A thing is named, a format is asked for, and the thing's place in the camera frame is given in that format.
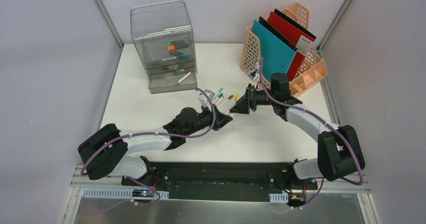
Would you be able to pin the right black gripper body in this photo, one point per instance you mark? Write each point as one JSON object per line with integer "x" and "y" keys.
{"x": 262, "y": 98}

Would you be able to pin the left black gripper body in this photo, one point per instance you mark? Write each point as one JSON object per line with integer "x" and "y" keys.
{"x": 216, "y": 116}

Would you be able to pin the teal folder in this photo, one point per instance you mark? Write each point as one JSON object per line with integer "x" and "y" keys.
{"x": 277, "y": 52}

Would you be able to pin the purple cap marker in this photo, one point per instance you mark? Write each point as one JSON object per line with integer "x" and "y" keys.
{"x": 182, "y": 79}

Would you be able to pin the blue cap black highlighter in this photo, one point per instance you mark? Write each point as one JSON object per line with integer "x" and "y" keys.
{"x": 180, "y": 54}

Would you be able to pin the red folder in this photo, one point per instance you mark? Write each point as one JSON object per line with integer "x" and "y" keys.
{"x": 296, "y": 34}

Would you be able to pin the orange cap black highlighter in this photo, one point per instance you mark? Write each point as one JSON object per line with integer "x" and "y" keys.
{"x": 177, "y": 47}

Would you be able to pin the green cap black highlighter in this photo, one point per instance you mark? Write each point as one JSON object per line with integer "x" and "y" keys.
{"x": 176, "y": 42}

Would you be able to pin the clear grey drawer organizer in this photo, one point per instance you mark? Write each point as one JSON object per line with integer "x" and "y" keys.
{"x": 153, "y": 25}

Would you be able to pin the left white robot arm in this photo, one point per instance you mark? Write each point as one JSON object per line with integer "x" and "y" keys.
{"x": 108, "y": 151}

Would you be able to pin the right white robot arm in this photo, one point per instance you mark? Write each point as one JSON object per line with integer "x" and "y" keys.
{"x": 338, "y": 149}

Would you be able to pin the dark red cap marker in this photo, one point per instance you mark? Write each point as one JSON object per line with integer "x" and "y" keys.
{"x": 226, "y": 100}

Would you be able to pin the teal cap marker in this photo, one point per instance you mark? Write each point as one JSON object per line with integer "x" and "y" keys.
{"x": 219, "y": 97}

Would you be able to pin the peach plastic file rack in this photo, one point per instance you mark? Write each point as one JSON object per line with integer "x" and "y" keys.
{"x": 312, "y": 70}

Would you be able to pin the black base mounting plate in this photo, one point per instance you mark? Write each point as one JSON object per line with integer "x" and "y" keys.
{"x": 225, "y": 181}

